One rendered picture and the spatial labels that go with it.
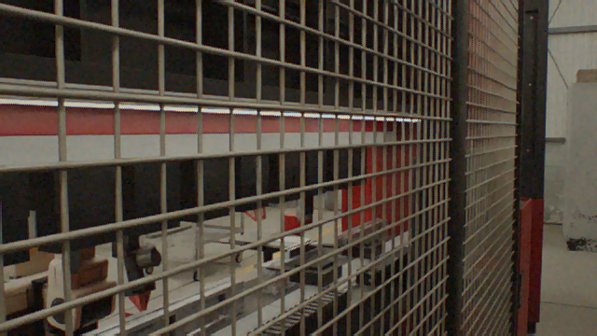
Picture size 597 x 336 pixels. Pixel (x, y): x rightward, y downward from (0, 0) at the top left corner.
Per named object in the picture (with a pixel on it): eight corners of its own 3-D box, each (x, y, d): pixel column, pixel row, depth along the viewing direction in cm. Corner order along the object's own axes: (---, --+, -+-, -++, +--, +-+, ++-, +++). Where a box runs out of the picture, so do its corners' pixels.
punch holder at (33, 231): (91, 236, 117) (89, 162, 115) (118, 241, 112) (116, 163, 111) (29, 249, 104) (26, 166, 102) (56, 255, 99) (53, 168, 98)
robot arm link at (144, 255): (129, 232, 181) (113, 241, 173) (156, 227, 177) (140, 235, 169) (139, 265, 182) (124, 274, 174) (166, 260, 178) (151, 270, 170)
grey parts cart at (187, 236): (195, 255, 594) (194, 171, 588) (245, 261, 567) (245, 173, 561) (141, 274, 513) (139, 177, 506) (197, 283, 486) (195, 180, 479)
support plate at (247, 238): (255, 233, 215) (255, 231, 215) (312, 240, 202) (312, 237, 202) (228, 241, 200) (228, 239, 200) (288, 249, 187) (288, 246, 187)
